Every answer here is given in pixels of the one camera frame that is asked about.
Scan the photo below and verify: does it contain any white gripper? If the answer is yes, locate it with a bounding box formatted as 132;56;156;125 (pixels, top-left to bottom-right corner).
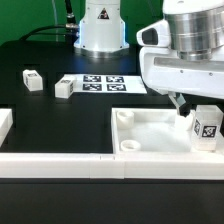
136;20;224;117

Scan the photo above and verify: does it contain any white fiducial marker sheet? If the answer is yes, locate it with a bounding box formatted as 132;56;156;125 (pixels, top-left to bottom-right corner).
64;74;147;94

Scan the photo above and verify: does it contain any black cable bundle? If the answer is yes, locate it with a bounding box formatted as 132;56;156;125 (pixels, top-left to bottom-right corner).
19;0;80;43

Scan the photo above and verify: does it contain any white U-shaped obstacle fence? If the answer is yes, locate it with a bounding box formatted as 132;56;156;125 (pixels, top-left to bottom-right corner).
0;108;224;181

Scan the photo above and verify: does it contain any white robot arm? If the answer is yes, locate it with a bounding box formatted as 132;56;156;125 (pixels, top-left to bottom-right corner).
74;0;224;113

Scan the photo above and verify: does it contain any white square table top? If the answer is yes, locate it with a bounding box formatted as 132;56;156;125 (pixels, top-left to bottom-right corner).
111;108;195;154

